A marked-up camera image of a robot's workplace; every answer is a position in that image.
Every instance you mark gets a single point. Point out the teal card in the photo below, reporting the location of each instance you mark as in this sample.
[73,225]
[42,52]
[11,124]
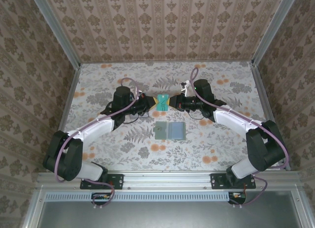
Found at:
[163,102]

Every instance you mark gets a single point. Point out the green card holder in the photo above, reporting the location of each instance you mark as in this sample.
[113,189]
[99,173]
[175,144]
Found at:
[169,131]

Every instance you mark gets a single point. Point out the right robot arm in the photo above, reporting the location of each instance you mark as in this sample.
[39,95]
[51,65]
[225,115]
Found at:
[258,149]

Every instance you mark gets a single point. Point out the grey metal panel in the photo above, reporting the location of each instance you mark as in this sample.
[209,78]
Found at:
[167,215]

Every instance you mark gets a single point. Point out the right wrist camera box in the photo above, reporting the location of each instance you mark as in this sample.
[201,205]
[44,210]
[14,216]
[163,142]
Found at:
[185,87]

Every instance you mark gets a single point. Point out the aluminium side rail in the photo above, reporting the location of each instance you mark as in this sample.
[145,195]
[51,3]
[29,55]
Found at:
[264,95]
[70,95]

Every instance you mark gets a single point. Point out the aluminium front frame rail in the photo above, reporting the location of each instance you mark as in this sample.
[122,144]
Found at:
[167,180]

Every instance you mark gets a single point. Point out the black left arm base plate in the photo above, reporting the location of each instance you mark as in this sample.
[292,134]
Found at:
[115,181]

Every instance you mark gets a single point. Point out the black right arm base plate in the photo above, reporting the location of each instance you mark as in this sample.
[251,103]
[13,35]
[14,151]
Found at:
[217,181]

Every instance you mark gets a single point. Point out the aluminium frame post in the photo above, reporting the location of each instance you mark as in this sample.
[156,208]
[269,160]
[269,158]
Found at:
[55,28]
[270,28]

